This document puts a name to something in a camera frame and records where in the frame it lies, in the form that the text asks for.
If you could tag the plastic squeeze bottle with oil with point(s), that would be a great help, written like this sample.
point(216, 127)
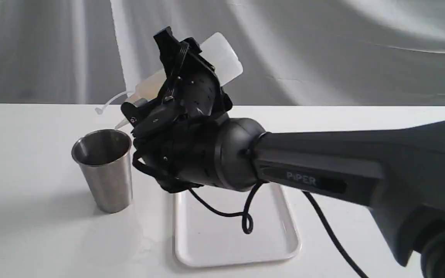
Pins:
point(216, 50)

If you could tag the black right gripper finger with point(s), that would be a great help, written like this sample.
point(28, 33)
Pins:
point(169, 46)

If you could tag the stainless steel cup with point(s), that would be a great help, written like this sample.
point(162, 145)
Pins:
point(104, 159)

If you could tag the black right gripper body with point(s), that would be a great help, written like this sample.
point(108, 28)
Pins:
point(175, 134)

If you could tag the grey fabric backdrop curtain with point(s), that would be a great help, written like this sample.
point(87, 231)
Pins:
point(294, 52)

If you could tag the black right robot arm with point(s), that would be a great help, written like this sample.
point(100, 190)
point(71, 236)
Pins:
point(398, 174)

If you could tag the white plastic tray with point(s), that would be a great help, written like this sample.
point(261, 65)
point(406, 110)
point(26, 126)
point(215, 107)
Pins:
point(203, 239)

